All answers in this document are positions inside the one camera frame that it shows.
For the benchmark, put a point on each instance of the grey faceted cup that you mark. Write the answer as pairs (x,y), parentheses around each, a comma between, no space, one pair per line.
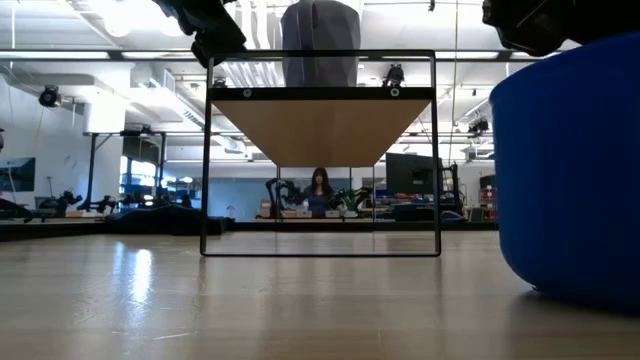
(320,30)

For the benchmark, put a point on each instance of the blue plastic mug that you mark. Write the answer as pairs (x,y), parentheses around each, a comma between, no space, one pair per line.
(575,175)

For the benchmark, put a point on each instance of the background black robot arm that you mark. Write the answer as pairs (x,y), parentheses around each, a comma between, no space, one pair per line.
(60,202)
(282,192)

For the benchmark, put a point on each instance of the black ceiling device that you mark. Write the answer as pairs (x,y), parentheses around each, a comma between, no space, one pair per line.
(395,75)
(478,127)

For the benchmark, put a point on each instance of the long ceiling light strip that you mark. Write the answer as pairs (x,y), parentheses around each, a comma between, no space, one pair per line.
(50,55)

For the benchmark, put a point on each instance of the red storage rack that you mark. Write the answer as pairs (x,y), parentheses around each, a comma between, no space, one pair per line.
(488,197)

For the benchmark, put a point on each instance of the person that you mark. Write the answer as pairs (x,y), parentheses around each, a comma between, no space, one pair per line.
(319,195)

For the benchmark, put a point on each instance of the black computer monitor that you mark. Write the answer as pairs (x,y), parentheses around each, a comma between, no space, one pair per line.
(410,174)

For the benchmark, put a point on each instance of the green potted plant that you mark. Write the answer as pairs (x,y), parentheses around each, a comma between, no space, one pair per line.
(355,200)

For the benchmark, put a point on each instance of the black ceiling camera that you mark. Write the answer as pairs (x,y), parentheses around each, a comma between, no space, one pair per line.
(50,96)

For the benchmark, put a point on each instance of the black metal stand frame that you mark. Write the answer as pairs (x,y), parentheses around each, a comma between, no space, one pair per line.
(91,170)

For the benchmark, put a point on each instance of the wall screen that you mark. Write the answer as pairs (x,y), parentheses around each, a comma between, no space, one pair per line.
(17,175)

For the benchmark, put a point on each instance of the black table edge rail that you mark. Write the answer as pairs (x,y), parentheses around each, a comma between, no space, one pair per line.
(60,231)

